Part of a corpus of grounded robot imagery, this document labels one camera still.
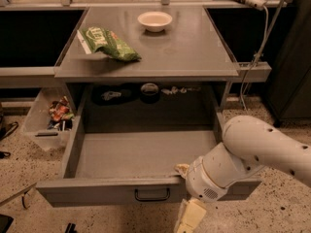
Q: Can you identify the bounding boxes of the dark round cup in drawer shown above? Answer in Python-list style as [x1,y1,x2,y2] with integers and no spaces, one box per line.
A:
[140,83,159,104]

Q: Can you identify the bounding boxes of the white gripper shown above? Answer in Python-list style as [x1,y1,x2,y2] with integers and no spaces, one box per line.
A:
[174,156,227,233]

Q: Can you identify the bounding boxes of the white bowl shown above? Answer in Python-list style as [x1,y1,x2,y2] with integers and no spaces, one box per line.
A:
[138,12,173,33]

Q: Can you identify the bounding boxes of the black object bottom left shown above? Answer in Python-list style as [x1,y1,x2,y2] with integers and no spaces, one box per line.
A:
[0,215,14,233]

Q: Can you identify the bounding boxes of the black cable on floor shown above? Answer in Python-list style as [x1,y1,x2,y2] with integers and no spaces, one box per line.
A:
[0,120,19,160]

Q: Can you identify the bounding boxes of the dark item in drawer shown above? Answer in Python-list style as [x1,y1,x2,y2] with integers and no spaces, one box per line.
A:
[91,85,138,106]

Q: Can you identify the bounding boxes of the grey drawer cabinet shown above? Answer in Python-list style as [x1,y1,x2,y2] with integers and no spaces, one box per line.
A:
[56,6,238,133]

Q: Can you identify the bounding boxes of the metal rod on floor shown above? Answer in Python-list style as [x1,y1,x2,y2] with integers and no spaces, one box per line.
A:
[0,183,36,207]

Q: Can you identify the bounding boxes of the white cable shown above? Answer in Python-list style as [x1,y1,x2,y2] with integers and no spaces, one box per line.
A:
[239,5,270,112]

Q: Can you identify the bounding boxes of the colourful snack packets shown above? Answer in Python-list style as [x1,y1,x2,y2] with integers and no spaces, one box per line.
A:
[48,96,74,131]

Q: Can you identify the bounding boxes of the crumpled wrapper in drawer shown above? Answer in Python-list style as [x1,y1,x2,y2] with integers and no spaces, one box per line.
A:
[161,86,201,95]

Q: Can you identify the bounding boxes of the clear plastic bin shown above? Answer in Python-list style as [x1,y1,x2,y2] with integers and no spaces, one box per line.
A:
[21,87,70,151]

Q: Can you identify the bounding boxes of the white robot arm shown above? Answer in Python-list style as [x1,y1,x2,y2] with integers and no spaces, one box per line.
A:
[174,116,311,233]

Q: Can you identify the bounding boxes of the grey top drawer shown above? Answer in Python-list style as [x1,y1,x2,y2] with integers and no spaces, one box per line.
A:
[35,83,263,209]

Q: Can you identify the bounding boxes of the green chip bag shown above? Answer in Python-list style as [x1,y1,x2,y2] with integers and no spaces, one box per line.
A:
[77,26,141,62]

